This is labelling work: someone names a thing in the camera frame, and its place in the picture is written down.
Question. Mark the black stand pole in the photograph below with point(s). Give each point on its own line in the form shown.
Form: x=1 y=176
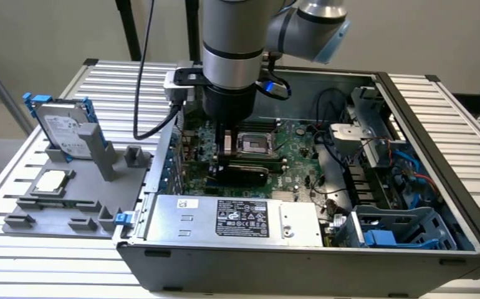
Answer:
x=191 y=28
x=128 y=28

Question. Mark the grey metal drive cage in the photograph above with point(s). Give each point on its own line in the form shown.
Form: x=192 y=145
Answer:
x=367 y=130

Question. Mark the silver CPU chip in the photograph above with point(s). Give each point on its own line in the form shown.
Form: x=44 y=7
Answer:
x=52 y=183

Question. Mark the blue-grey plastic disk bay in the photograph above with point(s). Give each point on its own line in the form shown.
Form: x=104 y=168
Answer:
x=393 y=230

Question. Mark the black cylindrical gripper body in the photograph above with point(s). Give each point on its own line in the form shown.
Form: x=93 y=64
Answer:
x=228 y=104

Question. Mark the hard disk with blue bracket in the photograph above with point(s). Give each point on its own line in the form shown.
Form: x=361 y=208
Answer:
x=63 y=127

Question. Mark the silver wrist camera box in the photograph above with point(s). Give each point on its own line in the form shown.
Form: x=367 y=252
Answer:
x=183 y=82

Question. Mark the metal CPU socket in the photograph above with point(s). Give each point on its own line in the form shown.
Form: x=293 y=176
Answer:
x=257 y=144

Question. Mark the blue case latch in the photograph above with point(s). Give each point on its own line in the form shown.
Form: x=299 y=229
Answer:
x=123 y=218

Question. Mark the black flat box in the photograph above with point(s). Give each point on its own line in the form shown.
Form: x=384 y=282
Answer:
x=472 y=104

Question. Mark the black RAM slot bank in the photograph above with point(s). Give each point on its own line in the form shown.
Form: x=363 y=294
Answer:
x=258 y=125
x=259 y=161

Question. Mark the silver power supply unit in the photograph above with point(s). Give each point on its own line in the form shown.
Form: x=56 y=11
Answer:
x=231 y=221

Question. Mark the grey parts rack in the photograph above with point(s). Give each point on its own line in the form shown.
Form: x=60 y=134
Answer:
x=77 y=193

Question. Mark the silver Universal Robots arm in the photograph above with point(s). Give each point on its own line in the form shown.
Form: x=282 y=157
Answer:
x=231 y=37

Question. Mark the black open PC case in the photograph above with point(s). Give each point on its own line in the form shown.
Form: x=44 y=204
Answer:
x=289 y=264

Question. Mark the green motherboard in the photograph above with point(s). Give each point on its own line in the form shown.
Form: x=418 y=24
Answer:
x=297 y=162

